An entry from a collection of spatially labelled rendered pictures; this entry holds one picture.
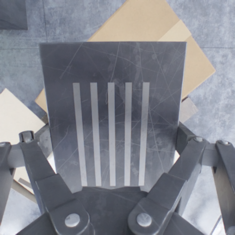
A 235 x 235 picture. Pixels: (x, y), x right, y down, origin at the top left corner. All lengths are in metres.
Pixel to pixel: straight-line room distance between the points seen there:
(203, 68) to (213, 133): 1.25
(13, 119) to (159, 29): 0.82
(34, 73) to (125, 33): 1.14
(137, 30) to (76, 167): 0.40
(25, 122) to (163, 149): 0.87
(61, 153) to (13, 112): 0.83
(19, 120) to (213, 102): 1.47
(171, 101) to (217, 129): 1.60
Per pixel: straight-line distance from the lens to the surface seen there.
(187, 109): 1.39
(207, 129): 1.70
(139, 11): 0.51
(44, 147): 0.17
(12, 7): 1.43
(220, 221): 2.19
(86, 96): 0.16
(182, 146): 0.17
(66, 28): 1.46
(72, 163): 0.19
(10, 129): 1.04
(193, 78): 0.54
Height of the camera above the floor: 1.38
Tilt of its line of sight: 72 degrees down
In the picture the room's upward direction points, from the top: 179 degrees clockwise
